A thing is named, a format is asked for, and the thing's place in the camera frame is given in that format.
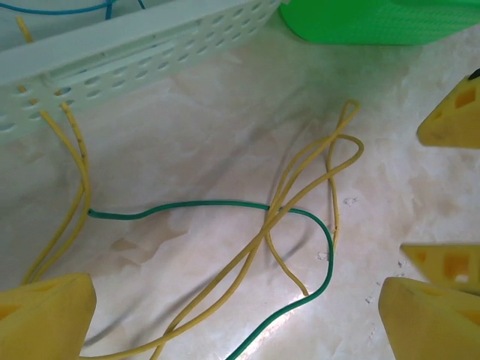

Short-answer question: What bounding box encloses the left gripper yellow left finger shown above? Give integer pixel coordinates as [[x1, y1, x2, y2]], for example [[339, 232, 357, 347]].
[[0, 272, 98, 360]]

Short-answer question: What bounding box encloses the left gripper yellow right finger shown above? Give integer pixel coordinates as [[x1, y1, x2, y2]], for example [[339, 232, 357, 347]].
[[377, 276, 480, 360]]

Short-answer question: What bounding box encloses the yellow cable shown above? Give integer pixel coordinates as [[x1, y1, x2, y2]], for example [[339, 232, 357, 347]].
[[14, 16, 93, 286], [80, 99, 365, 360]]

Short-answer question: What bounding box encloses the green cable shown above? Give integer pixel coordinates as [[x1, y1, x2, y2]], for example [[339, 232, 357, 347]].
[[88, 201, 335, 360]]

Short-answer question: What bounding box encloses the light blue cable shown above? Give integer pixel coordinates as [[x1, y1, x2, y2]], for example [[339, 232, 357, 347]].
[[0, 0, 146, 20]]

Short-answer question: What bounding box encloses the bright green plastic basket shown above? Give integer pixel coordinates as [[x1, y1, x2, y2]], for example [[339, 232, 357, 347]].
[[277, 0, 480, 48]]

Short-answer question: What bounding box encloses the pale mint plastic basket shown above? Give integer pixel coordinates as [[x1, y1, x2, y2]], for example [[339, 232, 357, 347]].
[[0, 0, 290, 143]]

